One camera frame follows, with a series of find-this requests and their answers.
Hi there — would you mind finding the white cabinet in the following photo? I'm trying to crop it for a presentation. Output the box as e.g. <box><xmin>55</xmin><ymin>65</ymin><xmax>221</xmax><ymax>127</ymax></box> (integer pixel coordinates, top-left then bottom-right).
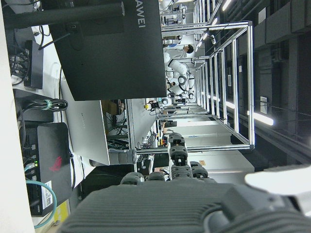
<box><xmin>173</xmin><ymin>120</ymin><xmax>256</xmax><ymax>185</ymax></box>

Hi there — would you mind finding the long ceiling light strip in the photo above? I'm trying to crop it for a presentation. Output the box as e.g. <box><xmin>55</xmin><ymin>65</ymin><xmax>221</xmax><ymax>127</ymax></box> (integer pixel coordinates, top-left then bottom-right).
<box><xmin>246</xmin><ymin>109</ymin><xmax>277</xmax><ymax>126</ymax></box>

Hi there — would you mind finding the black flat device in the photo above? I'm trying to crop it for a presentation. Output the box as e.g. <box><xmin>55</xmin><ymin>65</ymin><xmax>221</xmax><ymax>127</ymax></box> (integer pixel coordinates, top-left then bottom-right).
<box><xmin>13</xmin><ymin>88</ymin><xmax>54</xmax><ymax>123</ymax></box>

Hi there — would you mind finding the silver laptop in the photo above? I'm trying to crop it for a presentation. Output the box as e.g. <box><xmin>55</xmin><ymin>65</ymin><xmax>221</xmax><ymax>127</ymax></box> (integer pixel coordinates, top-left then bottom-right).
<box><xmin>59</xmin><ymin>80</ymin><xmax>111</xmax><ymax>166</ymax></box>

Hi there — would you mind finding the person in white coat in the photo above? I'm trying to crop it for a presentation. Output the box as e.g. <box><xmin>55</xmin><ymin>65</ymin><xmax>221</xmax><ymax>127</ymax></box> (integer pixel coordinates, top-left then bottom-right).
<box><xmin>164</xmin><ymin>43</ymin><xmax>195</xmax><ymax>59</ymax></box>

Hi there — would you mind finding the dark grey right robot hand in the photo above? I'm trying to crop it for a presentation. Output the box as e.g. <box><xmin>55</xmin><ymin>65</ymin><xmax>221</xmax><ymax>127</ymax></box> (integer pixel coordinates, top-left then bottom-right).
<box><xmin>60</xmin><ymin>132</ymin><xmax>311</xmax><ymax>233</ymax></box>

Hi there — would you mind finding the yellow floor label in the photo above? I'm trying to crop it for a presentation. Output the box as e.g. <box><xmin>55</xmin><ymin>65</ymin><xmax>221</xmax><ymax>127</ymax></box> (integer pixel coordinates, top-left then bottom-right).
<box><xmin>53</xmin><ymin>201</ymin><xmax>71</xmax><ymax>224</ymax></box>

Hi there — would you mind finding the black mini PC red logo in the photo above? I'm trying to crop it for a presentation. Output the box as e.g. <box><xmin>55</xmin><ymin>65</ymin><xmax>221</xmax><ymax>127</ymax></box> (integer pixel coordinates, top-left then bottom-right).
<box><xmin>25</xmin><ymin>122</ymin><xmax>72</xmax><ymax>217</ymax></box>

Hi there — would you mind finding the aluminium frame cage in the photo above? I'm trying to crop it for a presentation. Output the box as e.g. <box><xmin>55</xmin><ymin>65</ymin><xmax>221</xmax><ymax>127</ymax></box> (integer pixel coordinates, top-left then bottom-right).
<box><xmin>124</xmin><ymin>20</ymin><xmax>256</xmax><ymax>154</ymax></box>

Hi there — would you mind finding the black cable tangle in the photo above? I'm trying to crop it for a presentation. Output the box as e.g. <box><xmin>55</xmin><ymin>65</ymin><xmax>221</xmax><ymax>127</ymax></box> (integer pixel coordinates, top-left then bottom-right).
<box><xmin>8</xmin><ymin>46</ymin><xmax>32</xmax><ymax>86</ymax></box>

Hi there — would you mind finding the black cable bundle green tie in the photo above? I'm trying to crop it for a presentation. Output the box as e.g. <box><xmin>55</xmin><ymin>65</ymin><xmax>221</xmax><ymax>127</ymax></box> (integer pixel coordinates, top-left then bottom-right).
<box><xmin>23</xmin><ymin>99</ymin><xmax>69</xmax><ymax>113</ymax></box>

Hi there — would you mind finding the white humanoid robot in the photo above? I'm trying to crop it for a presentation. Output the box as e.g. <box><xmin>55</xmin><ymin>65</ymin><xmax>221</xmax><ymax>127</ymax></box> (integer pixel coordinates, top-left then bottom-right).
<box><xmin>166</xmin><ymin>57</ymin><xmax>196</xmax><ymax>100</ymax></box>

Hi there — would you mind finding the black Huawei monitor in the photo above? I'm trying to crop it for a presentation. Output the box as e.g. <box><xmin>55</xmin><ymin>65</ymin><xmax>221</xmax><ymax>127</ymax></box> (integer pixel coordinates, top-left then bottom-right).
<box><xmin>40</xmin><ymin>0</ymin><xmax>168</xmax><ymax>101</ymax></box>

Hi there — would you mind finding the white wall sign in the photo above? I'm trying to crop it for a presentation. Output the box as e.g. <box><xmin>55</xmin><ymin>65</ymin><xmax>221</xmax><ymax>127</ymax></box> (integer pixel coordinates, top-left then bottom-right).
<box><xmin>259</xmin><ymin>96</ymin><xmax>268</xmax><ymax>114</ymax></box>

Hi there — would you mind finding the black docking box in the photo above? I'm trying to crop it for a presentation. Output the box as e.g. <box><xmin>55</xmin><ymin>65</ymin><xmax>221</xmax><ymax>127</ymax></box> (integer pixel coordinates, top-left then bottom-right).
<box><xmin>23</xmin><ymin>40</ymin><xmax>45</xmax><ymax>90</ymax></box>

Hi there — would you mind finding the teal network cable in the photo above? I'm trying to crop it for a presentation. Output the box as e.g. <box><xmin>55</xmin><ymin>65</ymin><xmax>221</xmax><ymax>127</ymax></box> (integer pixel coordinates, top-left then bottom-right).
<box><xmin>25</xmin><ymin>180</ymin><xmax>58</xmax><ymax>229</ymax></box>

